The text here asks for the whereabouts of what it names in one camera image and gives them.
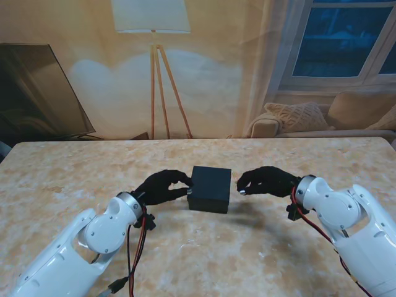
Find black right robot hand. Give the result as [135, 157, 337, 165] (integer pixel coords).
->
[236, 166, 303, 198]

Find red black left arm cables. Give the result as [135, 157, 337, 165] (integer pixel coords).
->
[125, 204, 149, 297]

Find grey usb cable black plug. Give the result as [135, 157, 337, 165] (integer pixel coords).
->
[98, 277, 128, 297]

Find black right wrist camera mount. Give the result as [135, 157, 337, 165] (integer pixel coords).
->
[286, 202, 309, 221]

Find red black arm cables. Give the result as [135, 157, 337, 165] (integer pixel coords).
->
[125, 204, 149, 297]
[290, 185, 375, 297]

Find black gift box lid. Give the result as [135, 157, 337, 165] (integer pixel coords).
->
[187, 165, 233, 205]

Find beige sofa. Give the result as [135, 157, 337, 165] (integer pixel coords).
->
[247, 92, 396, 139]

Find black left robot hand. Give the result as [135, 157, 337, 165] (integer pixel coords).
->
[133, 169, 195, 207]

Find tripod floor lamp white shade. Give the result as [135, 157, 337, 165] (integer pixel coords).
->
[111, 0, 193, 139]

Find dark grey chair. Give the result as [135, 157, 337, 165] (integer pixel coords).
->
[0, 140, 13, 163]

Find tan plain cushion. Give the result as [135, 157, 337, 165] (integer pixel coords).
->
[327, 92, 396, 130]
[366, 105, 396, 131]

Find sheer beige curtain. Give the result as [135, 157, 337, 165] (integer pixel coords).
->
[236, 0, 313, 139]

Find knitted beige cushion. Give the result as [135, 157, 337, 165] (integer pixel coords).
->
[264, 101, 329, 132]

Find red black right arm cables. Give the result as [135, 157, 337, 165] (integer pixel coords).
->
[290, 185, 375, 297]

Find window with white frame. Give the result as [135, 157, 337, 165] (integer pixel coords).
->
[277, 0, 396, 93]

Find black flat television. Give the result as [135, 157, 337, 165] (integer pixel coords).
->
[0, 44, 97, 140]

